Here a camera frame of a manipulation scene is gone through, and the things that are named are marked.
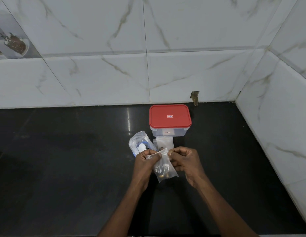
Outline person's left hand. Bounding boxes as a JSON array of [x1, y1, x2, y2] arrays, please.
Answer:
[[132, 149, 162, 186]]

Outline person's right hand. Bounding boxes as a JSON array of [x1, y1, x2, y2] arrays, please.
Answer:
[[167, 146, 208, 189]]

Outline small clear plastic zip bag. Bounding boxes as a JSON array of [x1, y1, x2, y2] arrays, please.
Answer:
[[146, 148, 179, 183]]

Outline person's left forearm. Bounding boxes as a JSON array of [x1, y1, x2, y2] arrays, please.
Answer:
[[97, 179, 147, 237]]

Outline person's right forearm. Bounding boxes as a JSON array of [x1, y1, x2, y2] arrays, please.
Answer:
[[193, 176, 260, 237]]

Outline clear bag with brown pieces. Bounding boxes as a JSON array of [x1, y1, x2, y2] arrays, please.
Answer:
[[153, 136, 174, 152]]

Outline brown pieces in zip bag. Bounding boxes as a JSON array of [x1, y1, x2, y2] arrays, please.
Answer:
[[158, 164, 171, 177]]

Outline clear bag with white disc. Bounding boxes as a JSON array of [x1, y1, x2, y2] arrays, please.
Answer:
[[128, 131, 157, 158]]

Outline clear container with red lid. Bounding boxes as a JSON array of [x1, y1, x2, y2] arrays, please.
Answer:
[[149, 104, 192, 137]]

